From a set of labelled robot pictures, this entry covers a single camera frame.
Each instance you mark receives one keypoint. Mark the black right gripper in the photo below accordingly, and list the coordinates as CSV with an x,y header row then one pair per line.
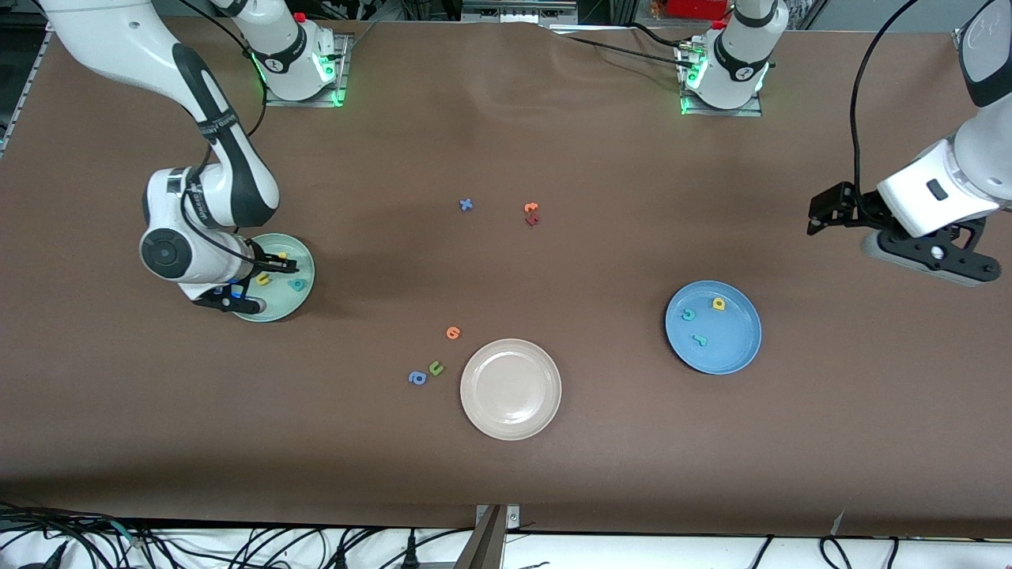
x,y
258,258

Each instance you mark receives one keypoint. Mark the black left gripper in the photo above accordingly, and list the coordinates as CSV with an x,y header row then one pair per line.
x,y
852,205

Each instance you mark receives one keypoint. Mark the teal foam letter b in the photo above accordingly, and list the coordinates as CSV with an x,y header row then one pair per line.
x,y
295,286

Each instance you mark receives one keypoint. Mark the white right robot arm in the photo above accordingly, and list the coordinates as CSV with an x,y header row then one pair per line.
x,y
118,47

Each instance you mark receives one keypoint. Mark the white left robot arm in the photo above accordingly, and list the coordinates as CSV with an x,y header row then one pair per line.
x,y
937,197

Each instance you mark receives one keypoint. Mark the green plate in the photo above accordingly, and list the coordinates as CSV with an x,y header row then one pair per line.
x,y
277,307

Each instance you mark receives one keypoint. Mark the blue plate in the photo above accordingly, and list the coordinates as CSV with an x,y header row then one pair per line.
x,y
727,340

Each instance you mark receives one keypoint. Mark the blue foam letter a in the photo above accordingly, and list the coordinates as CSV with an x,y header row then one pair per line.
x,y
412,379

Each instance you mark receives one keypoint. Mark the red box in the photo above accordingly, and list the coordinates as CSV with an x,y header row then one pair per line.
x,y
696,8

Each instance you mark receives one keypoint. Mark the beige plate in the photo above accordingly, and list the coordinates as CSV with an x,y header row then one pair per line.
x,y
511,389

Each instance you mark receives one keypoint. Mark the brown table cover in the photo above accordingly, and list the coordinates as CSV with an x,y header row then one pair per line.
x,y
506,474

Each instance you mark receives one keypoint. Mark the white paper scrap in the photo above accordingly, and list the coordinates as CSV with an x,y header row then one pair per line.
x,y
838,521

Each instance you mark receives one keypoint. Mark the aluminium profile bar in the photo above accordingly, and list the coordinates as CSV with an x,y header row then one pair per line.
x,y
486,545

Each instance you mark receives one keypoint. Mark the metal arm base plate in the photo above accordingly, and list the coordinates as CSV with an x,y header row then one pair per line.
x,y
345,71
743,112

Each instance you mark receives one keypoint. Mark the small metal bracket plate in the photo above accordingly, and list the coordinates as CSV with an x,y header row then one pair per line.
x,y
513,518

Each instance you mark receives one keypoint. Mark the aluminium frame beam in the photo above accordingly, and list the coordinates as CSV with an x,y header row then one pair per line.
x,y
518,9

